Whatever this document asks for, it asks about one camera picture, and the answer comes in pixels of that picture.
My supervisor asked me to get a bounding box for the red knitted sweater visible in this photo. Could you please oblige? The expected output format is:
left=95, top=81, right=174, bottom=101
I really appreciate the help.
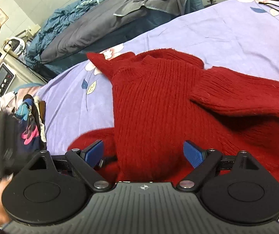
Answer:
left=69, top=49, right=279, bottom=184

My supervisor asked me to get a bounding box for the navy patterned clothes pile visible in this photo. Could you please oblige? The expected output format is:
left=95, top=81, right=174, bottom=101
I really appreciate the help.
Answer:
left=15, top=94, right=47, bottom=152

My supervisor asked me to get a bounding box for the white control panel appliance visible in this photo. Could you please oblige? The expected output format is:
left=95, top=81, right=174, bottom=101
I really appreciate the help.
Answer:
left=0, top=62, right=15, bottom=99

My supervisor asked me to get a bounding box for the blue crumpled blanket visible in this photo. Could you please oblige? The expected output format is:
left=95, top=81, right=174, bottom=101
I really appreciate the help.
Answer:
left=28, top=0, right=104, bottom=57

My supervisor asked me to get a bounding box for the white corded telephone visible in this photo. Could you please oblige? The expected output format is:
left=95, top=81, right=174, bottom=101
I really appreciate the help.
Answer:
left=3, top=36, right=25, bottom=56

